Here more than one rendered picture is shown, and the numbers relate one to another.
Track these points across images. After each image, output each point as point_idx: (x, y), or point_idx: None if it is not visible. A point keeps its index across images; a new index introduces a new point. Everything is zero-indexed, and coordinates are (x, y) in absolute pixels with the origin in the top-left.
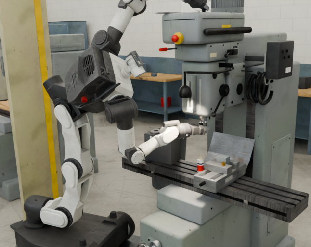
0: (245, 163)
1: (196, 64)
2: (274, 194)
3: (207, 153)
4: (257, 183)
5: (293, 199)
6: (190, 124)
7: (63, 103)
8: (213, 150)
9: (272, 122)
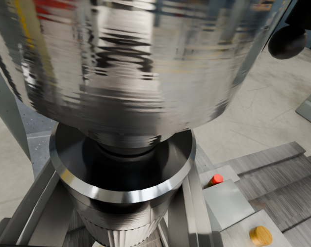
0: (199, 146)
1: None
2: (303, 186)
3: (10, 130)
4: (242, 172)
5: None
6: None
7: None
8: (43, 126)
9: None
